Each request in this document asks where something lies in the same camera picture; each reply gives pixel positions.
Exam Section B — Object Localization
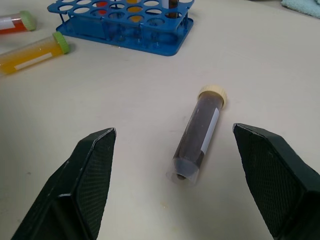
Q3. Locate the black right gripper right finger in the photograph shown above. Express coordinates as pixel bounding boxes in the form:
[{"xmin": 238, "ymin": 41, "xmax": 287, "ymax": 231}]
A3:
[{"xmin": 232, "ymin": 122, "xmax": 320, "ymax": 240}]

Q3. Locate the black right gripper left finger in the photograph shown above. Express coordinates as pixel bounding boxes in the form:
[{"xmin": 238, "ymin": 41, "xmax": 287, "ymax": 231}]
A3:
[{"xmin": 11, "ymin": 127, "xmax": 117, "ymax": 240}]

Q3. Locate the dark brown tube, cream cap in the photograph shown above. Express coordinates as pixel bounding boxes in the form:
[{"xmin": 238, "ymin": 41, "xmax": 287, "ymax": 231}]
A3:
[{"xmin": 165, "ymin": 84, "xmax": 229, "ymax": 185}]

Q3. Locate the yellow liquid tube, green cap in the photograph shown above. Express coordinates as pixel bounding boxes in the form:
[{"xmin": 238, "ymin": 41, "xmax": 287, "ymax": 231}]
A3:
[{"xmin": 0, "ymin": 31, "xmax": 71, "ymax": 77}]

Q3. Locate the blue tube rack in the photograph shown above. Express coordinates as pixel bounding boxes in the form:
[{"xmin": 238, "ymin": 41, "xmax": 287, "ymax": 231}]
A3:
[{"xmin": 46, "ymin": 0, "xmax": 196, "ymax": 57}]

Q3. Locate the red liquid tube, green cap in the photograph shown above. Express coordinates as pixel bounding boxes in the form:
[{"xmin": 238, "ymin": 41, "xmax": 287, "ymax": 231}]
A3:
[{"xmin": 0, "ymin": 10, "xmax": 37, "ymax": 36}]

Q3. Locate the orange liquid tube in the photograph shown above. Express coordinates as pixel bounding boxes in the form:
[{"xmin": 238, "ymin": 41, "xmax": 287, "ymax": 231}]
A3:
[{"xmin": 126, "ymin": 0, "xmax": 145, "ymax": 23}]

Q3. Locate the dark brown liquid tube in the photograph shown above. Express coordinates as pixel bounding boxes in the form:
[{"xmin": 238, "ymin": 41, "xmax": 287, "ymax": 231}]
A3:
[{"xmin": 165, "ymin": 0, "xmax": 183, "ymax": 20}]

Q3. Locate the light blue towel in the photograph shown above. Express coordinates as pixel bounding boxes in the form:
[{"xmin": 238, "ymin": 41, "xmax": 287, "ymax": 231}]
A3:
[{"xmin": 280, "ymin": 0, "xmax": 320, "ymax": 19}]

